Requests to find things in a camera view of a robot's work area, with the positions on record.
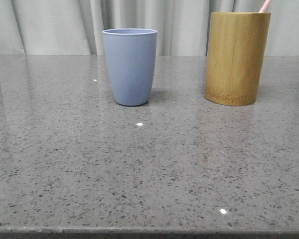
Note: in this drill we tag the blue plastic cup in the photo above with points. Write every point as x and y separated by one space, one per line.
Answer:
130 56

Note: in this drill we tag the pink chopstick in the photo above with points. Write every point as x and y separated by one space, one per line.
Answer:
265 6

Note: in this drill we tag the bamboo wooden cup holder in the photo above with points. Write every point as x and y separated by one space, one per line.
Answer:
236 47

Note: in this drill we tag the grey pleated curtain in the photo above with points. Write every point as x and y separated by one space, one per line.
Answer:
74 27

